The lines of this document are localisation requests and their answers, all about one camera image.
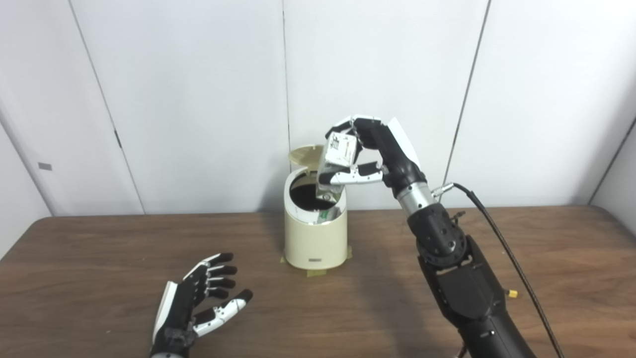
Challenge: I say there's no cream-colored cylindrical bin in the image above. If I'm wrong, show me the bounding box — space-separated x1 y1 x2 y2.
284 168 348 270

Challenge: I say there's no white green milk carton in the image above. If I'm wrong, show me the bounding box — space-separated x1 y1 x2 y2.
315 133 359 202

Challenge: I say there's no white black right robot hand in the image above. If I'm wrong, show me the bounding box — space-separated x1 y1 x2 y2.
325 115 428 199

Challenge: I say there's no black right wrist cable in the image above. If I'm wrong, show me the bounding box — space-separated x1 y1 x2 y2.
431 182 564 358

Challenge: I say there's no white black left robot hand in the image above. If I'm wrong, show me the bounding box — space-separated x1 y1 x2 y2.
151 253 253 356

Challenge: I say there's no cream round bin lid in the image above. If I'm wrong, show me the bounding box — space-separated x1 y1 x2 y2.
288 145 328 175

